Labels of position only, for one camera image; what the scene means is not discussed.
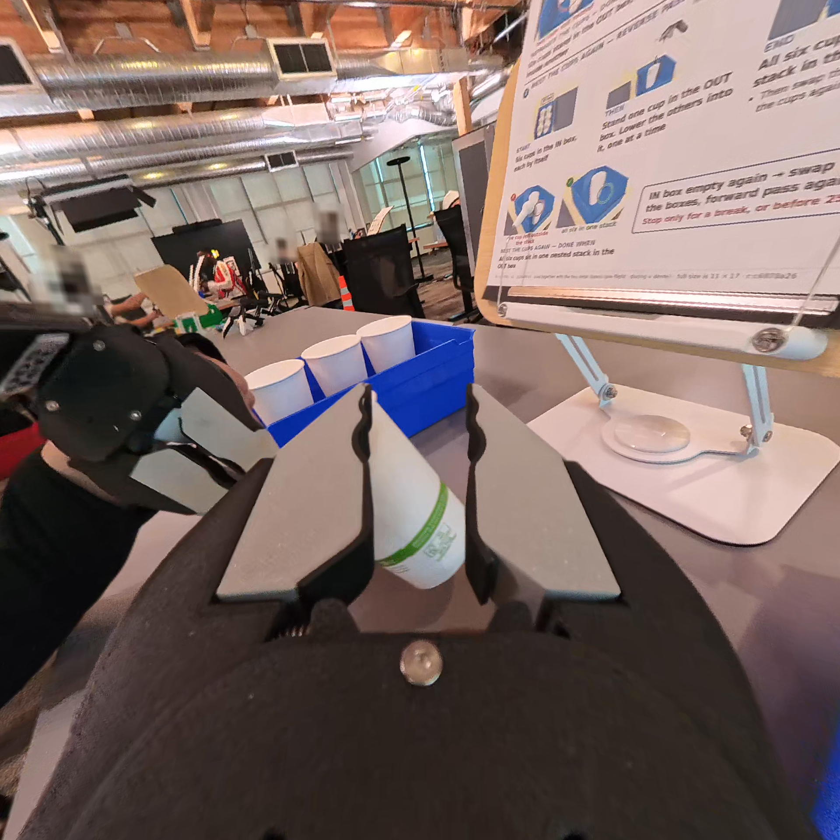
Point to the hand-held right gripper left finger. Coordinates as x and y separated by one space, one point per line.
295 525

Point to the wooden board stand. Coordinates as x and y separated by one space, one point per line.
170 289

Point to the black floor lamp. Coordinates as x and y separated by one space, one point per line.
407 216

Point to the black backing board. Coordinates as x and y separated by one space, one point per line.
828 312

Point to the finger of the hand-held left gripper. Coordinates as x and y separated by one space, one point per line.
177 482
210 423

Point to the white air vent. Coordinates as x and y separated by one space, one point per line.
302 58

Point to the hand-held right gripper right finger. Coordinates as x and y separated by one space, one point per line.
544 525

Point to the black mesh office chair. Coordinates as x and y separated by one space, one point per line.
380 275

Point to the orange traffic cone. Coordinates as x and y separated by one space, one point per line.
346 292

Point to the blue plastic bin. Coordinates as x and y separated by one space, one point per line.
828 807
426 394

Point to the printed instruction sheet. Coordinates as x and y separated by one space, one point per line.
722 131

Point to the white and wood document stand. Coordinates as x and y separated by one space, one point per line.
656 485

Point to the person's left forearm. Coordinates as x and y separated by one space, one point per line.
52 558

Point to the silver ventilation duct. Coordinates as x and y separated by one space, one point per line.
164 85
131 144

